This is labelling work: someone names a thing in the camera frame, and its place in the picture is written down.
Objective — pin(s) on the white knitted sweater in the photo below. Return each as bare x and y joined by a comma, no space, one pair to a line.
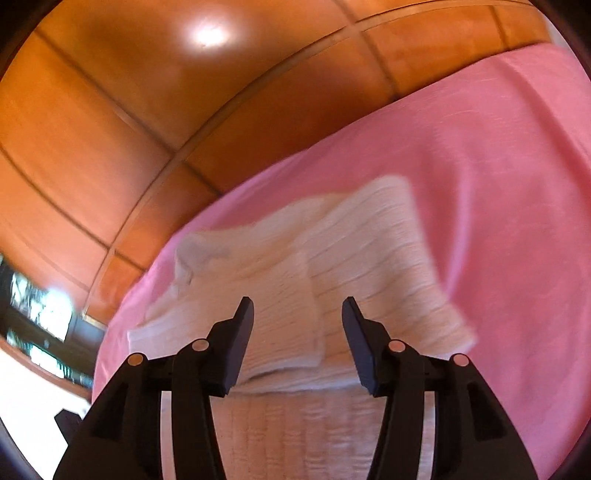
298,410

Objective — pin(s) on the window with dark frame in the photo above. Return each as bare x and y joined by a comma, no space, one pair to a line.
47,329

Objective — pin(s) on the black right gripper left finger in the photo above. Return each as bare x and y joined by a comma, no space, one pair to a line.
119,438

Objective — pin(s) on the pink bedspread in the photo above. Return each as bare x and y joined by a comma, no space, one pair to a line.
498,159

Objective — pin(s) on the wooden wardrobe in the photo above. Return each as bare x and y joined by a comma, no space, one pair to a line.
121,120

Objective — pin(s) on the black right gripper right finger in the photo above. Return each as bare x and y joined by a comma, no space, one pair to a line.
474,436

